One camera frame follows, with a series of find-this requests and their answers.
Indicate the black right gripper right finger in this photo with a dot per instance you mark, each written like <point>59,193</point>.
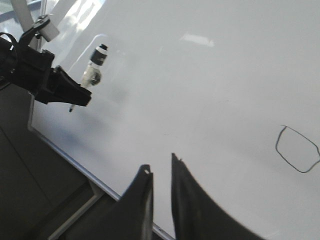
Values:
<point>195,215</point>

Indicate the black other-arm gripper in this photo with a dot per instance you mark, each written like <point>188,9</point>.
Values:
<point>32,70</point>

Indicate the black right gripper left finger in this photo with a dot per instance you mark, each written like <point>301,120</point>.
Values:
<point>131,218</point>

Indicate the tape-wrapped black whiteboard marker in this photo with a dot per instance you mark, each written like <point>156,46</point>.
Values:
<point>92,75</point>

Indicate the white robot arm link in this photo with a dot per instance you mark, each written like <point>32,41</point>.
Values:
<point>43,25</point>

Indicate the white whiteboard with aluminium frame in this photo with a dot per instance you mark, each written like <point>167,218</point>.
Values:
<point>232,87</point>

